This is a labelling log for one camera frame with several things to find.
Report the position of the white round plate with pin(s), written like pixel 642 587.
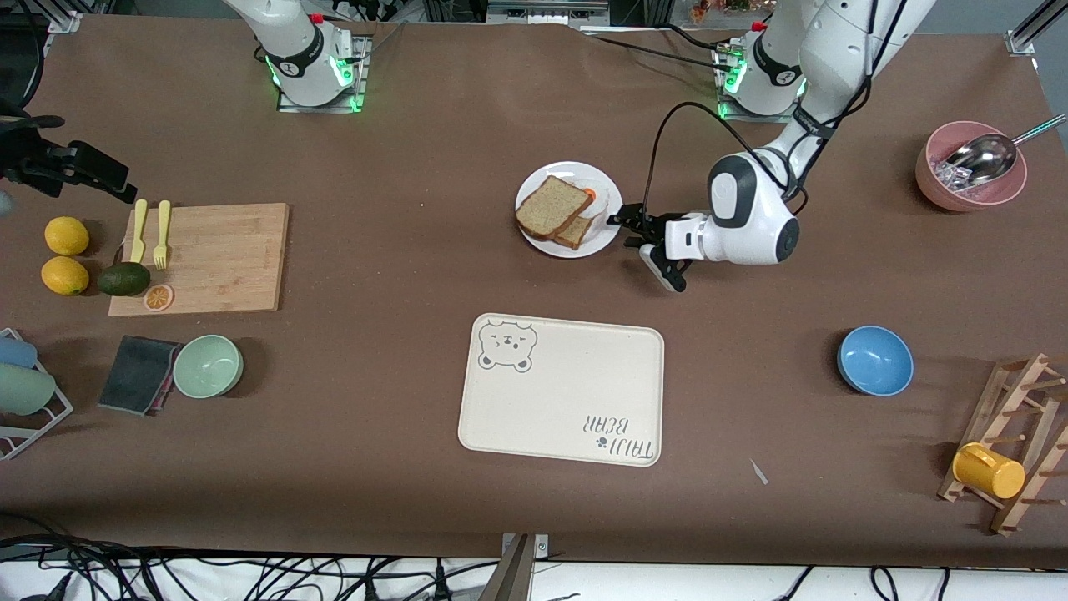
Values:
pixel 546 244

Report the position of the blue bowl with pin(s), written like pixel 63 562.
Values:
pixel 876 361

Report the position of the clear ice cube pieces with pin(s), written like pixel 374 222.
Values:
pixel 951 174

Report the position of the brown bread slice under egg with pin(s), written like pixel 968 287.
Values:
pixel 577 234

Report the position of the orange slice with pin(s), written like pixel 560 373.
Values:
pixel 158 297

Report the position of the yellow lemon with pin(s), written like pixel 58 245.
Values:
pixel 64 275
pixel 67 235

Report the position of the brown bread slice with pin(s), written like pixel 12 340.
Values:
pixel 577 234
pixel 551 207

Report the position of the blue cup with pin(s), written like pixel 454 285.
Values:
pixel 17 352

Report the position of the pink bowl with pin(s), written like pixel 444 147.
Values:
pixel 939 196

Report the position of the wooden cutting board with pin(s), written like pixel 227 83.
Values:
pixel 225 259

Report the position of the sage green cup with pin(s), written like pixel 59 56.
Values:
pixel 23 391

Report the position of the aluminium frame beam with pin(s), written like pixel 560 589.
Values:
pixel 546 10

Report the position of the green avocado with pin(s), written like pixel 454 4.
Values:
pixel 125 280

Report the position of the small white scrap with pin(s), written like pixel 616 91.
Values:
pixel 759 472

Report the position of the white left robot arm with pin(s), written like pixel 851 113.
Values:
pixel 751 209

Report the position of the metal scoop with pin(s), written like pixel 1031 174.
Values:
pixel 984 159

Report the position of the yellow cup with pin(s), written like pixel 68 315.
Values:
pixel 993 474

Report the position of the yellow plastic knife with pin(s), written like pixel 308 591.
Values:
pixel 138 242

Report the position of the dark grey folded cloth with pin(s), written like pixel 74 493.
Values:
pixel 133 376

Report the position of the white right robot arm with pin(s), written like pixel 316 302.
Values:
pixel 304 58

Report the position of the wooden cup rack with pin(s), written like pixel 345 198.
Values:
pixel 983 417

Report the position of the yellow plastic fork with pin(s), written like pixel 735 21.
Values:
pixel 161 250

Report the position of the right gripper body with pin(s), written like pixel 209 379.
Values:
pixel 35 159

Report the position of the cream tray with bear print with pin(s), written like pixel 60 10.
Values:
pixel 567 392

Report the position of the mint green bowl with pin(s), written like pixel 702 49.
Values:
pixel 207 367

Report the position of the aluminium frame post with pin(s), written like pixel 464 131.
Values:
pixel 65 22
pixel 1035 29

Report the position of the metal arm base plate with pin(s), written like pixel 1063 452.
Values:
pixel 321 108
pixel 763 118

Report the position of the metal bracket with post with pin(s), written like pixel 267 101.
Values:
pixel 513 576

